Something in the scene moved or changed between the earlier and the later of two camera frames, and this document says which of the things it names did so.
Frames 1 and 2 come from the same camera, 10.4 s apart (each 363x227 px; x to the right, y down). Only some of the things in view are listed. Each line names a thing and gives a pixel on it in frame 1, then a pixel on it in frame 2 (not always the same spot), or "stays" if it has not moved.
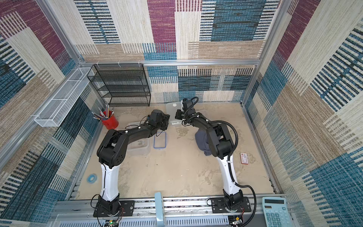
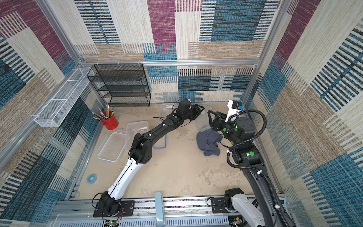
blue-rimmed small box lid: x=159 y=140 stays
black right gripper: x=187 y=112 to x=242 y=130
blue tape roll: x=91 y=178 stays
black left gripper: x=166 y=117 to x=198 y=111
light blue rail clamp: x=159 y=205 stays
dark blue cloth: x=202 y=141 stays
